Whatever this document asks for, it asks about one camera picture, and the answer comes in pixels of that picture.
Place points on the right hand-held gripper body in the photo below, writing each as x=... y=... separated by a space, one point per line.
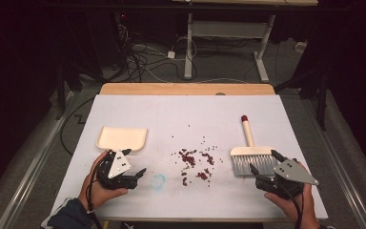
x=294 y=173

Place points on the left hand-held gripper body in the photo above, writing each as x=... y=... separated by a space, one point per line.
x=117 y=165

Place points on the cream dustpan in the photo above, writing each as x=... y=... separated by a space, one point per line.
x=120 y=138

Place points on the cream hand brush grey bristles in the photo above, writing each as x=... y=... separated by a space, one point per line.
x=251 y=150

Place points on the pile of red beans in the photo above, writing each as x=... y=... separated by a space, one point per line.
x=189 y=159

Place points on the person's left hand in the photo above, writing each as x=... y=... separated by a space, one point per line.
x=98 y=195

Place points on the person's right hand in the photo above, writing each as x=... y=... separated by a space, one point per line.
x=306 y=210

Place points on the black stand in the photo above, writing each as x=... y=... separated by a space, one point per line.
x=60 y=95
x=322 y=101

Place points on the white table cover sheet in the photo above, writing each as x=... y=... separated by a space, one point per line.
x=187 y=114

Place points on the grey round table grommet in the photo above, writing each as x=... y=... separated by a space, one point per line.
x=220 y=93

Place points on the wooden table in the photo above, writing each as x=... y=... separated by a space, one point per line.
x=187 y=89

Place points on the white power adapter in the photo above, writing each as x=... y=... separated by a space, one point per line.
x=171 y=54

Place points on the white floor box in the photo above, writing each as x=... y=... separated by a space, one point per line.
x=301 y=47

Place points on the white-legged desk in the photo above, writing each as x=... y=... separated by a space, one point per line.
x=189 y=47

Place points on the metal floor rail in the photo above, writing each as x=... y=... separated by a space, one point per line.
x=28 y=178
x=340 y=178

